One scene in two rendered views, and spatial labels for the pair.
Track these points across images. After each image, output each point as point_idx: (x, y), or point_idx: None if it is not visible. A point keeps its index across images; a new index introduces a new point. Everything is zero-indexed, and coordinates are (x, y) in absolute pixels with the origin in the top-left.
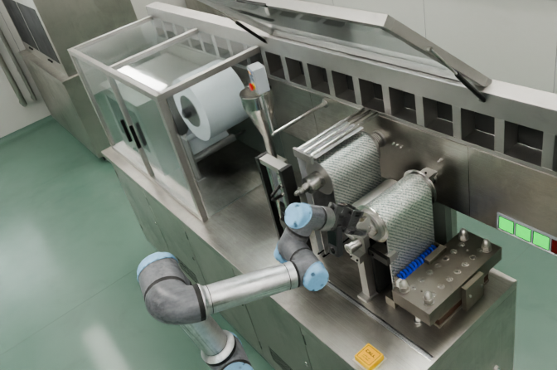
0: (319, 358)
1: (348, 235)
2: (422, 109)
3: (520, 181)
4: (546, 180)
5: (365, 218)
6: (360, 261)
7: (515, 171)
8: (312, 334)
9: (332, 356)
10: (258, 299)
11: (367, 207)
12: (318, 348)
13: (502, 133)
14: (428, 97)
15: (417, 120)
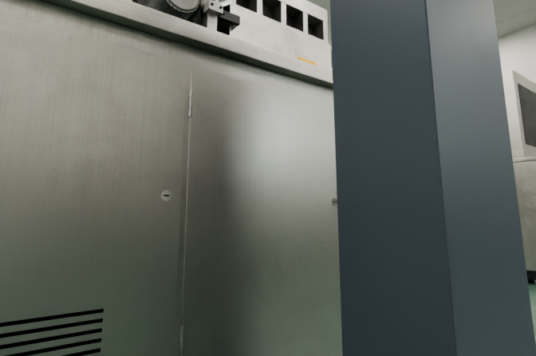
0: (221, 131)
1: (177, 4)
2: None
3: (247, 22)
4: (261, 21)
5: None
6: (222, 9)
7: (244, 15)
8: (244, 46)
9: (258, 92)
10: (7, 74)
11: None
12: (227, 100)
13: None
14: None
15: None
